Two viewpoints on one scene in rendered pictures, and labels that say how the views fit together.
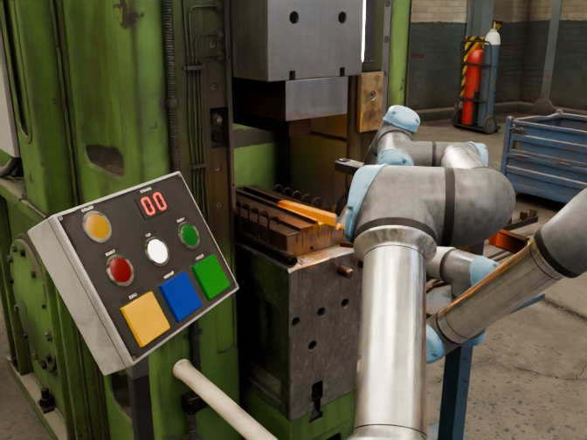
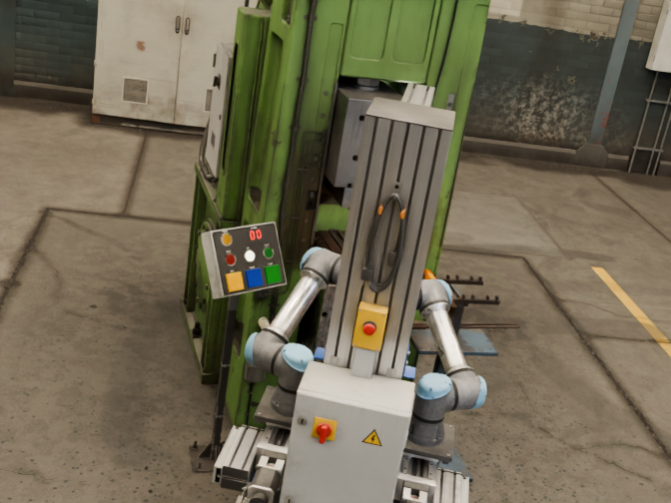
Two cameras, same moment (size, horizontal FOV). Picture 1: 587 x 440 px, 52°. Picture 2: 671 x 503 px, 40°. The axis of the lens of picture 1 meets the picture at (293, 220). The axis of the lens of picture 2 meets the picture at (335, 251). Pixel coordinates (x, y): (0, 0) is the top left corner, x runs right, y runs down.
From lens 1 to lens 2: 2.82 m
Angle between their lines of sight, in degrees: 18
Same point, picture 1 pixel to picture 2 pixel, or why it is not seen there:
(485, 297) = not seen: hidden behind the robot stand
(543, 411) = (527, 455)
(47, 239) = (206, 240)
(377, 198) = (311, 259)
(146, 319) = (234, 281)
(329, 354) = not seen: hidden behind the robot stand
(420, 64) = not seen: outside the picture
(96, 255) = (222, 251)
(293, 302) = (325, 303)
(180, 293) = (254, 276)
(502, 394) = (509, 436)
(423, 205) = (324, 266)
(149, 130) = (272, 196)
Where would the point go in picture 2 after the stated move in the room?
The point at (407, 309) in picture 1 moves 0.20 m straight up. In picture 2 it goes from (300, 297) to (307, 249)
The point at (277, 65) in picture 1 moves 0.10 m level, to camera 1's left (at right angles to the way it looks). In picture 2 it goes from (340, 180) to (320, 174)
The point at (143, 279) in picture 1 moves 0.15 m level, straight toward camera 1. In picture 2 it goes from (239, 265) to (231, 279)
